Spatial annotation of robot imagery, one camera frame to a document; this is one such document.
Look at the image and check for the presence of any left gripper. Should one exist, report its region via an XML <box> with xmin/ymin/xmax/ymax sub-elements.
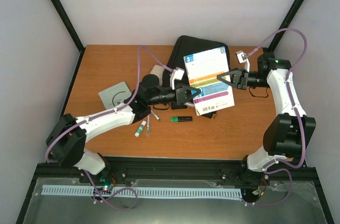
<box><xmin>149</xmin><ymin>84</ymin><xmax>201</xmax><ymax>107</ymax></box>

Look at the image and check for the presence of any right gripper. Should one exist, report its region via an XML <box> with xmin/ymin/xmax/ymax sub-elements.
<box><xmin>217</xmin><ymin>67</ymin><xmax>270</xmax><ymax>89</ymax></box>

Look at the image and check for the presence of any colourful workbook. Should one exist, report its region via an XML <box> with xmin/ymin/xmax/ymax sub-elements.
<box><xmin>183</xmin><ymin>46</ymin><xmax>235</xmax><ymax>116</ymax></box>

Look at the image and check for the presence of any black student backpack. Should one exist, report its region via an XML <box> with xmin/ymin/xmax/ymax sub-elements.
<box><xmin>162</xmin><ymin>35</ymin><xmax>230</xmax><ymax>119</ymax></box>

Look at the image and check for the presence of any grey paperback book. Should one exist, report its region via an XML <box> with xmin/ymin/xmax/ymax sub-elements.
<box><xmin>98</xmin><ymin>82</ymin><xmax>131</xmax><ymax>109</ymax></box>

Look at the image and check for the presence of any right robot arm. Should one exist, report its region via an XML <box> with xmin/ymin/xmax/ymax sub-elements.
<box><xmin>217</xmin><ymin>51</ymin><xmax>316</xmax><ymax>185</ymax></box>

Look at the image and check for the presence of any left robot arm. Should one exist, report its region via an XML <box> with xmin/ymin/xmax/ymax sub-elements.
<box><xmin>45</xmin><ymin>74</ymin><xmax>201</xmax><ymax>183</ymax></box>

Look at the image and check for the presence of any green highlighter marker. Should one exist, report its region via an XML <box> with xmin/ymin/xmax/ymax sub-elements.
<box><xmin>171</xmin><ymin>116</ymin><xmax>193</xmax><ymax>123</ymax></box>

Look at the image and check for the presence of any beige ribbed pencil case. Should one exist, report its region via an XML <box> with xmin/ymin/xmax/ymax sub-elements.
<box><xmin>150</xmin><ymin>65</ymin><xmax>165</xmax><ymax>82</ymax></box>

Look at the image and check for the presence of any white glue stick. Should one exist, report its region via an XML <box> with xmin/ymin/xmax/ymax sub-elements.
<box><xmin>134</xmin><ymin>120</ymin><xmax>147</xmax><ymax>137</ymax></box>

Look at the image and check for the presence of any clear pen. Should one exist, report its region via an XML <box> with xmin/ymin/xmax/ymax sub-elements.
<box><xmin>146</xmin><ymin>114</ymin><xmax>150</xmax><ymax>136</ymax></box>

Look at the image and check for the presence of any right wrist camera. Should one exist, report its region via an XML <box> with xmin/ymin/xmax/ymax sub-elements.
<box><xmin>235</xmin><ymin>50</ymin><xmax>250</xmax><ymax>72</ymax></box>

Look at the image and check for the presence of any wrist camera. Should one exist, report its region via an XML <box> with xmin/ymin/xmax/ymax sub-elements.
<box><xmin>170</xmin><ymin>67</ymin><xmax>185</xmax><ymax>90</ymax></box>
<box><xmin>235</xmin><ymin>50</ymin><xmax>250</xmax><ymax>72</ymax></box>

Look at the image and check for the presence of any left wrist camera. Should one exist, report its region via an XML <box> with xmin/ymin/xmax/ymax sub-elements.
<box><xmin>170</xmin><ymin>67</ymin><xmax>185</xmax><ymax>90</ymax></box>

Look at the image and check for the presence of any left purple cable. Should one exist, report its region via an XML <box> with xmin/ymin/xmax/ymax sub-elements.
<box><xmin>44</xmin><ymin>45</ymin><xmax>176</xmax><ymax>210</ymax></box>

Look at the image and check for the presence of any purple cable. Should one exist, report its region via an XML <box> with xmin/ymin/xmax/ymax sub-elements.
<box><xmin>44</xmin><ymin>45</ymin><xmax>176</xmax><ymax>210</ymax></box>
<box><xmin>243</xmin><ymin>28</ymin><xmax>309</xmax><ymax>207</ymax></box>

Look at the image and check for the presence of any light blue cable duct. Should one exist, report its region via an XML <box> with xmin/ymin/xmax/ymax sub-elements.
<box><xmin>41</xmin><ymin>185</ymin><xmax>242</xmax><ymax>200</ymax></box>

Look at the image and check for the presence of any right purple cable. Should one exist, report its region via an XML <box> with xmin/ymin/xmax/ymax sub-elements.
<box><xmin>243</xmin><ymin>28</ymin><xmax>309</xmax><ymax>207</ymax></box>

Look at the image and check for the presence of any black mounting rail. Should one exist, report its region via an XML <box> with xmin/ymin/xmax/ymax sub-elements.
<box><xmin>33</xmin><ymin>157</ymin><xmax>319</xmax><ymax>187</ymax></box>

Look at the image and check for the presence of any right black frame post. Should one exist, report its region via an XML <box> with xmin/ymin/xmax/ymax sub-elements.
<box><xmin>267</xmin><ymin>0</ymin><xmax>324</xmax><ymax>52</ymax></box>

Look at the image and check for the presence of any black frame post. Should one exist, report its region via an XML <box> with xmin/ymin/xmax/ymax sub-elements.
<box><xmin>33</xmin><ymin>0</ymin><xmax>86</xmax><ymax>54</ymax></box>
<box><xmin>267</xmin><ymin>0</ymin><xmax>324</xmax><ymax>52</ymax></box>

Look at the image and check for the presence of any left black frame post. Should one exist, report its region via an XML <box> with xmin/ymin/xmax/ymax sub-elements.
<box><xmin>33</xmin><ymin>0</ymin><xmax>86</xmax><ymax>54</ymax></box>

